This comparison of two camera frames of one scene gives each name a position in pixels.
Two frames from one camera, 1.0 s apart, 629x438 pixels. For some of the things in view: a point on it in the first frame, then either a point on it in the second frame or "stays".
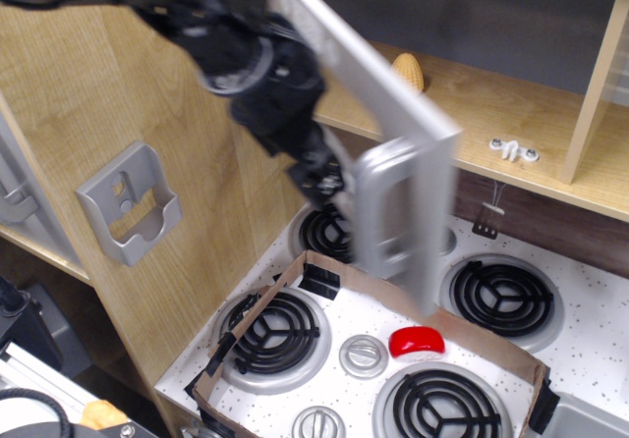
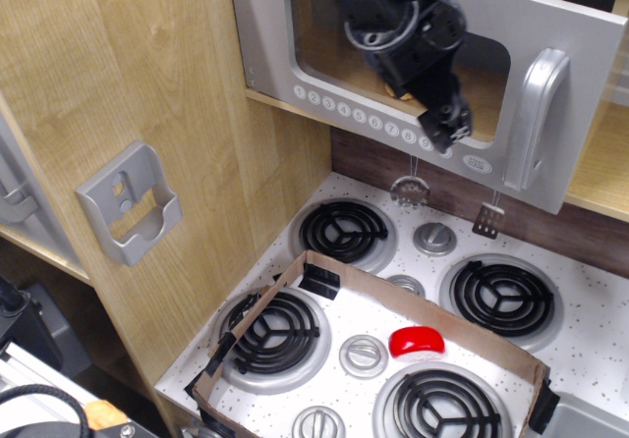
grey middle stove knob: [363, 356] stays
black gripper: [281, 115] to [422, 69]
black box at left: [24, 325] stays
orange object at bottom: [101, 413] stays
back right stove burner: [512, 295] stays
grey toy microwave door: [398, 145] to [562, 56]
